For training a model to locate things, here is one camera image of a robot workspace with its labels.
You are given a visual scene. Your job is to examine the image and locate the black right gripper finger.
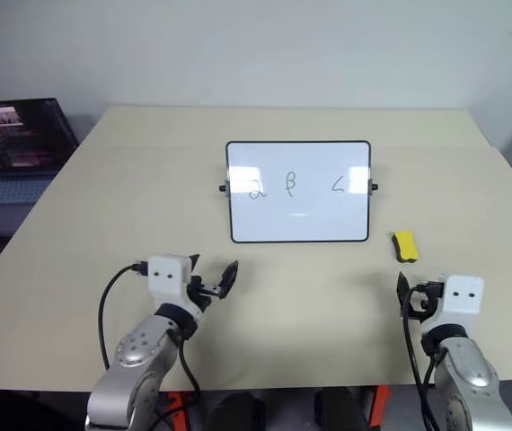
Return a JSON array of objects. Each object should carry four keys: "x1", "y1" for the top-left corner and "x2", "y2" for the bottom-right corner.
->
[{"x1": 396, "y1": 270, "x2": 413, "y2": 321}]

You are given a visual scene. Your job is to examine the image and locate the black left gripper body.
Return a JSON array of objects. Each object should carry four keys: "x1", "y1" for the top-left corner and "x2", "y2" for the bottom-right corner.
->
[{"x1": 186, "y1": 274, "x2": 222, "y2": 312}]

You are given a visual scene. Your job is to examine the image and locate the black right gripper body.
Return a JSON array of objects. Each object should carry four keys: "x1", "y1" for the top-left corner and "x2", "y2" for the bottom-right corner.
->
[{"x1": 404, "y1": 279, "x2": 446, "y2": 323}]

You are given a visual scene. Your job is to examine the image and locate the yellow whiteboard eraser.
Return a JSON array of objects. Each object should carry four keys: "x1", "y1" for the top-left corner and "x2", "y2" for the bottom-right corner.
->
[{"x1": 389, "y1": 230, "x2": 420, "y2": 263}]

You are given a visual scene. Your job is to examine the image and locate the small black-framed whiteboard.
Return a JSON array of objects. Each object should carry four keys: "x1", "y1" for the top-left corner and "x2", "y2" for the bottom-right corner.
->
[{"x1": 217, "y1": 139, "x2": 381, "y2": 245}]

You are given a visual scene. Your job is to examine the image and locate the dark rounded shape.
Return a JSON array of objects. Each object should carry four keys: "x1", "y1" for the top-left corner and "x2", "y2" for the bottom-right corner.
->
[{"x1": 205, "y1": 391, "x2": 267, "y2": 431}]

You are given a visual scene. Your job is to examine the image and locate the open dark laptop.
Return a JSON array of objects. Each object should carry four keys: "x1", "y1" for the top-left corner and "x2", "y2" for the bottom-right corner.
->
[{"x1": 0, "y1": 97, "x2": 80, "y2": 212}]

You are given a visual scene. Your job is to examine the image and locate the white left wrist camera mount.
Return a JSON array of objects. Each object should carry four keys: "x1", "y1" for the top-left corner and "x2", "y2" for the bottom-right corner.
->
[{"x1": 146, "y1": 253, "x2": 193, "y2": 312}]

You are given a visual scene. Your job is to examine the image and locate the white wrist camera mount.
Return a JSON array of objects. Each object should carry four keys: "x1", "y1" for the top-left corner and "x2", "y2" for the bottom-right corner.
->
[
  {"x1": 429, "y1": 274, "x2": 485, "y2": 328},
  {"x1": 146, "y1": 253, "x2": 193, "y2": 312}
]

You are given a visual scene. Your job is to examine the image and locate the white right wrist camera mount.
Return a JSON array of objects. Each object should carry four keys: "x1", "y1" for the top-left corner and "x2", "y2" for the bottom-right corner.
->
[{"x1": 429, "y1": 274, "x2": 485, "y2": 328}]

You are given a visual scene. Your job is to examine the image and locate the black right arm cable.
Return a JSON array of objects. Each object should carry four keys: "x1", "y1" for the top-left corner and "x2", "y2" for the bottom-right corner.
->
[{"x1": 401, "y1": 280, "x2": 445, "y2": 431}]

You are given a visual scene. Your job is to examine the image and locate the orange frame part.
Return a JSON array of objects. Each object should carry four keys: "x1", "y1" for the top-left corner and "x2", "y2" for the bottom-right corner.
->
[
  {"x1": 366, "y1": 384, "x2": 393, "y2": 428},
  {"x1": 165, "y1": 391, "x2": 195, "y2": 431}
]

